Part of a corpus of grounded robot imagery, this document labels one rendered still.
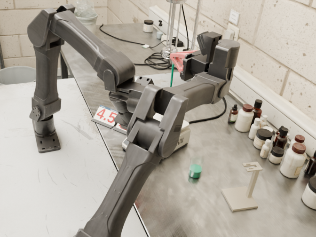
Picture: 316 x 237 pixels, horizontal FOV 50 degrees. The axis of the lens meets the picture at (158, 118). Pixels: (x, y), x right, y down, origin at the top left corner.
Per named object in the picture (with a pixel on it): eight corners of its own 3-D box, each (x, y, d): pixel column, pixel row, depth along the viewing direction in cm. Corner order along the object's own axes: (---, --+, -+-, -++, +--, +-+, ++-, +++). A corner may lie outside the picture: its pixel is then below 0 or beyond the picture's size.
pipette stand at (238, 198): (232, 211, 95) (242, 177, 88) (221, 191, 101) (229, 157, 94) (257, 208, 97) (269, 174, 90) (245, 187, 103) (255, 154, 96)
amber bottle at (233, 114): (226, 120, 134) (230, 103, 130) (232, 118, 136) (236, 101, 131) (231, 124, 132) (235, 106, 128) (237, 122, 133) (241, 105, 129)
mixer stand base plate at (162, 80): (141, 100, 142) (141, 98, 141) (125, 79, 157) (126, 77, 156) (203, 91, 153) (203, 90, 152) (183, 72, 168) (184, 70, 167)
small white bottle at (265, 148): (266, 154, 118) (271, 138, 114) (268, 159, 116) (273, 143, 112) (258, 153, 118) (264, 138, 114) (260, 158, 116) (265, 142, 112)
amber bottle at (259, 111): (260, 126, 132) (267, 102, 126) (252, 129, 130) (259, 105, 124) (251, 120, 135) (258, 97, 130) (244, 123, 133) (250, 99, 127)
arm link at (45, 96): (60, 114, 113) (66, 23, 93) (44, 123, 108) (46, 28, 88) (47, 105, 115) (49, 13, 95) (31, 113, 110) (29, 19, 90)
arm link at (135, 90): (163, 109, 89) (161, 66, 83) (143, 123, 82) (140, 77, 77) (127, 99, 94) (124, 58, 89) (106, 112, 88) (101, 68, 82)
